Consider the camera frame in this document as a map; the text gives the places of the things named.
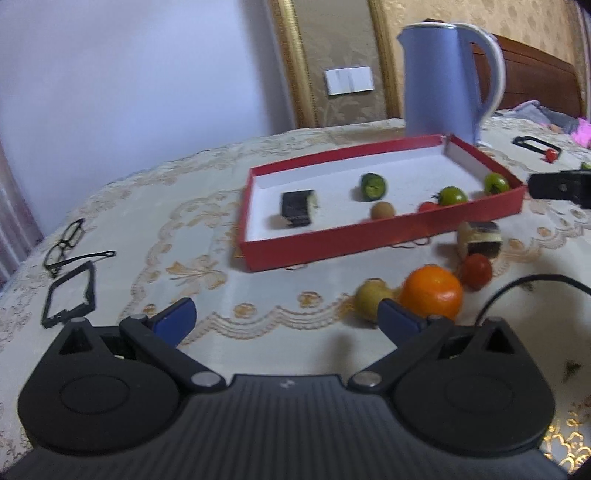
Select large yellowish longan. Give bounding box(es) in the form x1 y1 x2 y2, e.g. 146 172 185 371
355 280 398 322

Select pink cloth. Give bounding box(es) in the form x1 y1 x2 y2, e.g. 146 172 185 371
570 117 591 148

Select black rectangular plastic frame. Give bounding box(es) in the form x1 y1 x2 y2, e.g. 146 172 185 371
512 135 564 155

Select large green tomato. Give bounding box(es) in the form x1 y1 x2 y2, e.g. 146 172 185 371
436 186 468 206

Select black cable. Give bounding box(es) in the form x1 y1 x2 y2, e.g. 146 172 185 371
475 274 591 326

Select black square plastic frame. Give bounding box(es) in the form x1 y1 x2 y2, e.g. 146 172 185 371
41 261 97 328

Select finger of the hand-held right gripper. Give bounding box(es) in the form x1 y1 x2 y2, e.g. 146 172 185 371
527 170 591 208

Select gilded wall moulding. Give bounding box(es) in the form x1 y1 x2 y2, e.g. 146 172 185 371
368 0 402 120
269 0 317 130

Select grey cloth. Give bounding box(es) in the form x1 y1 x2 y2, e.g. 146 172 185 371
494 100 580 134

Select blue electric kettle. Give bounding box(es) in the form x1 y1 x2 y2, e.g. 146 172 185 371
398 19 507 146

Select black eyeglasses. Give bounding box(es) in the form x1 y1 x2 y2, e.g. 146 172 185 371
44 218 116 278

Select orange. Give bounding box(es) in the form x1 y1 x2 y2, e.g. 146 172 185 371
399 265 464 320

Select white wall light switch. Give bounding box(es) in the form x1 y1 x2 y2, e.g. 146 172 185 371
324 66 376 96

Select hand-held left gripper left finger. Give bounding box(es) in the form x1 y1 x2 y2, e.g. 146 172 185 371
44 298 227 395

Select patterned curtain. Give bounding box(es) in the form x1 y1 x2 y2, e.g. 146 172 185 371
0 136 43 287

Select wooden bed headboard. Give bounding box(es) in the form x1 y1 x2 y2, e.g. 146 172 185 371
471 33 588 116

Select red cardboard box tray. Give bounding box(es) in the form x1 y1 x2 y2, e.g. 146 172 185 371
238 134 527 273

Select small green tomato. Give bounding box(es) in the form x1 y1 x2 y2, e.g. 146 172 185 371
484 172 511 195

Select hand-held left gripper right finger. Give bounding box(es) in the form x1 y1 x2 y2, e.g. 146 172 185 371
347 298 529 395

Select dark green lime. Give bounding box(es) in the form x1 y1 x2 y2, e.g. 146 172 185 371
361 173 387 201

